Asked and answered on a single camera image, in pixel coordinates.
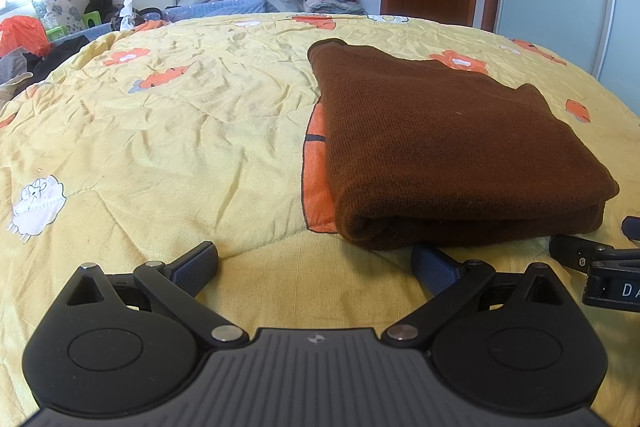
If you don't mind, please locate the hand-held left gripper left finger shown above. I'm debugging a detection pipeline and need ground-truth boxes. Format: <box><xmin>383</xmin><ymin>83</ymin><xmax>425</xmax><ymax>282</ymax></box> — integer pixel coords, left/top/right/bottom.
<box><xmin>64</xmin><ymin>241</ymin><xmax>249</xmax><ymax>349</ymax></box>

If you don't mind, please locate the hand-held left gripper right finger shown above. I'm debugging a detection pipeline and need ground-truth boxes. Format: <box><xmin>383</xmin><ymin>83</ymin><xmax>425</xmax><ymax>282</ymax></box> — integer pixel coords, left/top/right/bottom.
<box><xmin>386</xmin><ymin>243</ymin><xmax>571</xmax><ymax>350</ymax></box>

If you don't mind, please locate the brown knit sweater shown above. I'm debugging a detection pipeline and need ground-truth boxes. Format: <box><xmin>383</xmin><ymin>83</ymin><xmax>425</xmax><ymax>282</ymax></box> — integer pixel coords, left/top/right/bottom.
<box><xmin>306</xmin><ymin>38</ymin><xmax>620</xmax><ymax>253</ymax></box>

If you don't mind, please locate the dark clothes heap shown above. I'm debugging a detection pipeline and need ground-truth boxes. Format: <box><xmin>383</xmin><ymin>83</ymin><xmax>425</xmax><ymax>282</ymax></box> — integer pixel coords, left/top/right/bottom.
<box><xmin>0</xmin><ymin>36</ymin><xmax>91</xmax><ymax>98</ymax></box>

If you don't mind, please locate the yellow printed blanket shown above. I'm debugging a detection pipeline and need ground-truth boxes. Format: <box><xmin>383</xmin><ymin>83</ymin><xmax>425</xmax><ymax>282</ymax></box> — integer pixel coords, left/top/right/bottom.
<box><xmin>0</xmin><ymin>12</ymin><xmax>640</xmax><ymax>413</ymax></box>

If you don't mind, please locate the blue quilted bedding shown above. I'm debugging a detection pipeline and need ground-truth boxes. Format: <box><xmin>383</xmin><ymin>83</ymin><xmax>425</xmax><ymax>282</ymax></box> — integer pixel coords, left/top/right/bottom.
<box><xmin>47</xmin><ymin>0</ymin><xmax>268</xmax><ymax>42</ymax></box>

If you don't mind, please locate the white tissue paper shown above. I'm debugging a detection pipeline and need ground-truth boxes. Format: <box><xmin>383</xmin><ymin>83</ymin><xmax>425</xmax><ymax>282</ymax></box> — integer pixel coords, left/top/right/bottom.
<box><xmin>112</xmin><ymin>0</ymin><xmax>138</xmax><ymax>30</ymax></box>

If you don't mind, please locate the green plastic stool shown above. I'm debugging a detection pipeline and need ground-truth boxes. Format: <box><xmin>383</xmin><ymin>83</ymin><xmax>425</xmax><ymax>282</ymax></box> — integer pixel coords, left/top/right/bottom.
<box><xmin>45</xmin><ymin>7</ymin><xmax>103</xmax><ymax>42</ymax></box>

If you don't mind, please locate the orange plastic bag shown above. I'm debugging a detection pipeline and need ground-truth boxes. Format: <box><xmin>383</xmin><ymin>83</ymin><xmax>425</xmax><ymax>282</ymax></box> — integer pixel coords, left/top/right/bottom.
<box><xmin>0</xmin><ymin>15</ymin><xmax>51</xmax><ymax>58</ymax></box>

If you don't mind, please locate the floral pillow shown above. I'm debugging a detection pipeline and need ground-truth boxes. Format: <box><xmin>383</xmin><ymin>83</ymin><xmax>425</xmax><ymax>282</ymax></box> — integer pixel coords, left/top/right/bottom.
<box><xmin>31</xmin><ymin>0</ymin><xmax>83</xmax><ymax>32</ymax></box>

